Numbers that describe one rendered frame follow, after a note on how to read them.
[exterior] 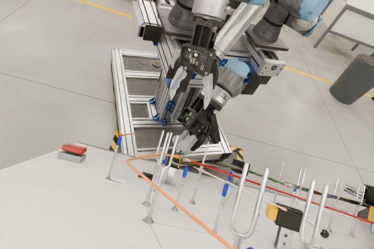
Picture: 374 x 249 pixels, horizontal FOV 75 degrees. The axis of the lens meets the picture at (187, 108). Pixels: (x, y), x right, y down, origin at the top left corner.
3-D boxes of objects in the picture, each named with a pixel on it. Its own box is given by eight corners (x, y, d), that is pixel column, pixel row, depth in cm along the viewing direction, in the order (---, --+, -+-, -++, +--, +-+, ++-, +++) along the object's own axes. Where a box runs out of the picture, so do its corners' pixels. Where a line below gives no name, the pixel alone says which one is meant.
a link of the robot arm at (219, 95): (220, 93, 83) (236, 100, 77) (212, 104, 83) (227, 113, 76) (207, 81, 78) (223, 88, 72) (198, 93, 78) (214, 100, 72)
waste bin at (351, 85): (321, 88, 366) (353, 54, 324) (334, 83, 393) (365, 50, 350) (347, 110, 346) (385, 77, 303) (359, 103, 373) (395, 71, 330)
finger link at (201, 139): (184, 144, 77) (200, 122, 78) (187, 147, 78) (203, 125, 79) (192, 152, 74) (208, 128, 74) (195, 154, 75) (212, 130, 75)
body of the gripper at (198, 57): (175, 70, 54) (187, 13, 49) (182, 65, 62) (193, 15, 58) (208, 79, 53) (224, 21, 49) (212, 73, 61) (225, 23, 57)
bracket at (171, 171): (176, 185, 67) (181, 168, 67) (175, 187, 64) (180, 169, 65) (160, 180, 67) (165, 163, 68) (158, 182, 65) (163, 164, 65)
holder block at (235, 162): (232, 182, 100) (238, 158, 101) (244, 190, 88) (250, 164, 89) (221, 179, 100) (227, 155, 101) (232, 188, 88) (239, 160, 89)
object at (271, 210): (275, 221, 42) (278, 209, 42) (267, 218, 42) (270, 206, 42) (272, 216, 45) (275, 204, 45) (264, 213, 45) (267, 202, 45)
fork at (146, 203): (141, 205, 44) (162, 130, 45) (141, 202, 46) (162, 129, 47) (151, 208, 45) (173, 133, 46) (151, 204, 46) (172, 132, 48)
